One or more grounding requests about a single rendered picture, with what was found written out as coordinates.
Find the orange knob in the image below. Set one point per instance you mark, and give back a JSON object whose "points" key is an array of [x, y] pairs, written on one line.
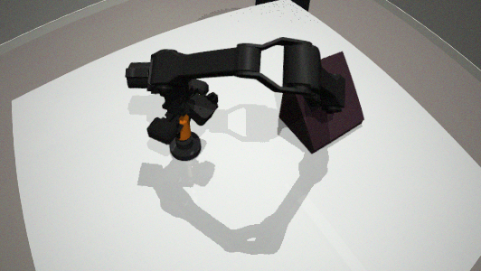
{"points": [[186, 130]]}

